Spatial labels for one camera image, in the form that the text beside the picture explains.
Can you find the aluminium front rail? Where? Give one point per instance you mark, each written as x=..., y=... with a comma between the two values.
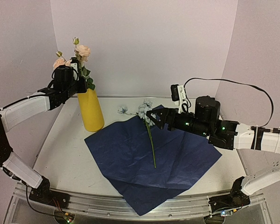
x=117, y=201

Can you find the artificial flower bunch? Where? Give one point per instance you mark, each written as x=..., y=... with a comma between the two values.
x=82, y=53

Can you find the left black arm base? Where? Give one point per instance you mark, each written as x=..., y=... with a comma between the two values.
x=43, y=194

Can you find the blue hydrangea stem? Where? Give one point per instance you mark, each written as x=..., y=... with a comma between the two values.
x=142, y=110

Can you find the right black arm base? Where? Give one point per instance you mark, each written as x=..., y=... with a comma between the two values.
x=235, y=199

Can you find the loose blue artificial flower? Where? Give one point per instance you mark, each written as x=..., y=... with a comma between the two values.
x=124, y=110

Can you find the blue wrapping paper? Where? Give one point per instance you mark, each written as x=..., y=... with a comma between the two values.
x=123, y=154

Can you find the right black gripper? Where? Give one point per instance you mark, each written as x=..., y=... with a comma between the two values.
x=171, y=119

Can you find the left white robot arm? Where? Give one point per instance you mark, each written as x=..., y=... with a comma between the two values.
x=22, y=123

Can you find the yellow plastic vase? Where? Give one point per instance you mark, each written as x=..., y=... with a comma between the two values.
x=91, y=113

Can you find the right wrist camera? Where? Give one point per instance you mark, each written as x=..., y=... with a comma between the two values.
x=178, y=95

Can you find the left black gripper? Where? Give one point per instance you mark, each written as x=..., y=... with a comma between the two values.
x=84, y=87

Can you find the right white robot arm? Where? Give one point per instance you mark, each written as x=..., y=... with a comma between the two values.
x=260, y=145

